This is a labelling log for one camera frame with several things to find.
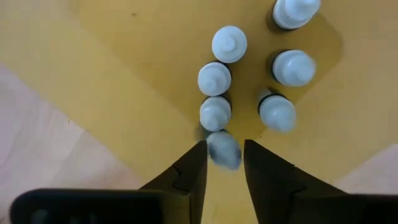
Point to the yellow translucent plastic bin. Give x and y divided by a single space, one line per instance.
124 62

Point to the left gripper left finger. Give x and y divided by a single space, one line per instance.
192 177

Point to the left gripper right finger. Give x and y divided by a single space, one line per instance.
273 186

